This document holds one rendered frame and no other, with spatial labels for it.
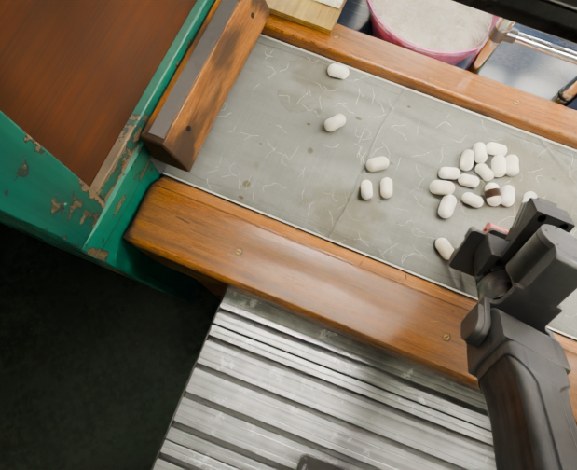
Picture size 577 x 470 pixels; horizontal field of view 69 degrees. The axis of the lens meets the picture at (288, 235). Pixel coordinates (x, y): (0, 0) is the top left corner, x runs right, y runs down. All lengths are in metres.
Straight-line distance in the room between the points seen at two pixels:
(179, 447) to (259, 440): 0.12
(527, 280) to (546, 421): 0.16
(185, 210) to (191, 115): 0.14
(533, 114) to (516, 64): 0.19
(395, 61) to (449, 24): 0.16
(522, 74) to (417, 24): 0.23
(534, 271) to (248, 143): 0.44
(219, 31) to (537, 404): 0.57
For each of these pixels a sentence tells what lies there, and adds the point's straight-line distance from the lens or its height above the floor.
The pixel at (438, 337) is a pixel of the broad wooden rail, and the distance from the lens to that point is 0.63.
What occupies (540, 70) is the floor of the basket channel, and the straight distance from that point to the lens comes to 0.99.
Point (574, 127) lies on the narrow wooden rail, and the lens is 0.83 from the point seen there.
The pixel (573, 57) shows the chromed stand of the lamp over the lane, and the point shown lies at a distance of 0.78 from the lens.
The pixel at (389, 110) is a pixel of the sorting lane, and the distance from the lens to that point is 0.75.
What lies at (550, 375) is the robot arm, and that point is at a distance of 0.44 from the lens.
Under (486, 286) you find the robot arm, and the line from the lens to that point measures 0.55.
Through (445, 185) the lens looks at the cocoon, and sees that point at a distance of 0.69.
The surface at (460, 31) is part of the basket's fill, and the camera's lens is 0.88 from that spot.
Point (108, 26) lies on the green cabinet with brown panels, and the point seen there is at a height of 0.99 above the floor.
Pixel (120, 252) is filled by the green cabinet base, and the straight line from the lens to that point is 0.68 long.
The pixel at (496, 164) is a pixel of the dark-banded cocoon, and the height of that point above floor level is 0.76.
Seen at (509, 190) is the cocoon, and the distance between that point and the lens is 0.73.
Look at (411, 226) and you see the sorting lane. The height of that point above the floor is 0.74.
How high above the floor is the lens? 1.36
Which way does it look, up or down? 75 degrees down
